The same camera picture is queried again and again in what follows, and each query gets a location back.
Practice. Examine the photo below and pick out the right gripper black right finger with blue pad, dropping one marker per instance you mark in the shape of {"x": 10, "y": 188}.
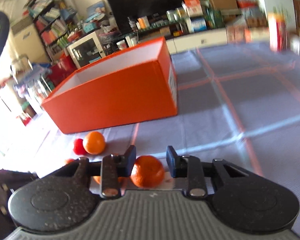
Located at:
{"x": 190, "y": 168}

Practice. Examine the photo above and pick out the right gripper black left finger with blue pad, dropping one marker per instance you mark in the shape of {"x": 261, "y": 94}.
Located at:
{"x": 115, "y": 166}

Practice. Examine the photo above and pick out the large orange fruit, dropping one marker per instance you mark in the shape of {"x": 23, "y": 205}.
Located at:
{"x": 94, "y": 143}

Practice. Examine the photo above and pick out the mandarin orange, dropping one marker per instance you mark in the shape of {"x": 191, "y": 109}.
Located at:
{"x": 147, "y": 172}

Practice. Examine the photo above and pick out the small red fruit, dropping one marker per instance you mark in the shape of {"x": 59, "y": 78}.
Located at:
{"x": 78, "y": 148}

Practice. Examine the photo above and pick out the purple plaid cloth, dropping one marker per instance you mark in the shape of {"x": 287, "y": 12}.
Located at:
{"x": 239, "y": 102}

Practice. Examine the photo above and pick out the orange cardboard box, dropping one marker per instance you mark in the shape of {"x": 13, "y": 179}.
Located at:
{"x": 134, "y": 85}

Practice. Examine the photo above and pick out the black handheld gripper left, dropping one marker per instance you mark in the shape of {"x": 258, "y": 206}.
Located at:
{"x": 10, "y": 181}

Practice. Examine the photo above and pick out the blue tissue box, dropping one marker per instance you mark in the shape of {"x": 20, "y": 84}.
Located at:
{"x": 198, "y": 24}

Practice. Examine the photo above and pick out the white floor air conditioner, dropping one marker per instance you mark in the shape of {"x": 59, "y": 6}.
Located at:
{"x": 27, "y": 41}

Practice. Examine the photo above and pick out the orange white carton box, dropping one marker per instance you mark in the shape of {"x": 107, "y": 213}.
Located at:
{"x": 193, "y": 8}

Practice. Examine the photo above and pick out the brown cardboard box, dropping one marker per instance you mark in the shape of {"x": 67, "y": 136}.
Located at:
{"x": 223, "y": 4}

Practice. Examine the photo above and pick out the red cylindrical snack can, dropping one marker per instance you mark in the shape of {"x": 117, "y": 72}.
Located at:
{"x": 277, "y": 32}

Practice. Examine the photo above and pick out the dark bookshelf with books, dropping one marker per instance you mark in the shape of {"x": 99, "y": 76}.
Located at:
{"x": 54, "y": 20}

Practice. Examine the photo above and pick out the white chest freezer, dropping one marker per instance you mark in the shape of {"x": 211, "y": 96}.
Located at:
{"x": 284, "y": 8}

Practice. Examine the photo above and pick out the white wire laundry cart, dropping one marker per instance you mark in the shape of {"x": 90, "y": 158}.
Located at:
{"x": 32, "y": 80}

